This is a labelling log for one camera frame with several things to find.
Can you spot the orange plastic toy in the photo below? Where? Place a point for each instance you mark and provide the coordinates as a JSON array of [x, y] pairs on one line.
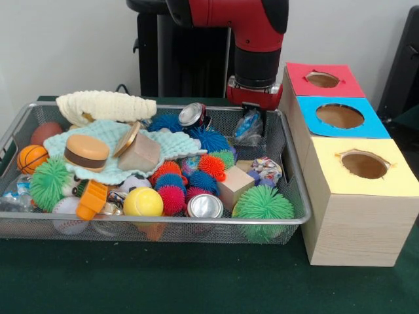
[[91, 201]]

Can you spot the dark green tablecloth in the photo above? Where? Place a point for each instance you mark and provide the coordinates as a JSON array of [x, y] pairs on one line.
[[196, 278]]

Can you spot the crumpled printed paper ball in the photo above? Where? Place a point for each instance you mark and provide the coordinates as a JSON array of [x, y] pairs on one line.
[[267, 168]]

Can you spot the light teal waffle cloth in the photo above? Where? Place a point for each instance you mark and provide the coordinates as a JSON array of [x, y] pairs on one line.
[[98, 131]]

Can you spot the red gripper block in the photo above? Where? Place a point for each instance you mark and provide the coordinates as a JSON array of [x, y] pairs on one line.
[[252, 97]]

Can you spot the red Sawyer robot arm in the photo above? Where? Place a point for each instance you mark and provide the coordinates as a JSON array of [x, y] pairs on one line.
[[258, 36]]

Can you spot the large green spiky ball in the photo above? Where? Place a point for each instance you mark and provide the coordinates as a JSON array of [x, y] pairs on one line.
[[263, 204]]

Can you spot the crushed red soda can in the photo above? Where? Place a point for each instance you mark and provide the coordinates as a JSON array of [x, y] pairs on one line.
[[192, 114]]

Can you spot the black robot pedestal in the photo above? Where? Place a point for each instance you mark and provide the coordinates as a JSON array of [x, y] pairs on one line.
[[183, 65]]

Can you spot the toy hamburger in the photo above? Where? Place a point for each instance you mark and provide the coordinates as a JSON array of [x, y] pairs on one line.
[[86, 153]]

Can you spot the wooden box with three holes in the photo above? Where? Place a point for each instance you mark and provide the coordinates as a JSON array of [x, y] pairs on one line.
[[357, 229]]

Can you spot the yellow ball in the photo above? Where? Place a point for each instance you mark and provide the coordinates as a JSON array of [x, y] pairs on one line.
[[143, 201]]

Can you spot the cream waffle cloth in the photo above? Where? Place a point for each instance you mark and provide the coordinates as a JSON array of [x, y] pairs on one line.
[[108, 106]]

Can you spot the clear plastic bottle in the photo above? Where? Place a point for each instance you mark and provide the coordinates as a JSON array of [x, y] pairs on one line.
[[249, 127]]

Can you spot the small brown football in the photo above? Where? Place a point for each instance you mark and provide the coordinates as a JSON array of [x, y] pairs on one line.
[[46, 133]]

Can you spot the small orange basketball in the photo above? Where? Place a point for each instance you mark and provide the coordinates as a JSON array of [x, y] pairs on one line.
[[32, 159]]

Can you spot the black chair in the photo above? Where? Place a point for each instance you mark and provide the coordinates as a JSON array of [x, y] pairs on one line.
[[402, 65]]

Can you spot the plain wooden block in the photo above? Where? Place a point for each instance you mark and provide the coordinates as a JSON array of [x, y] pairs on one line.
[[141, 153]]

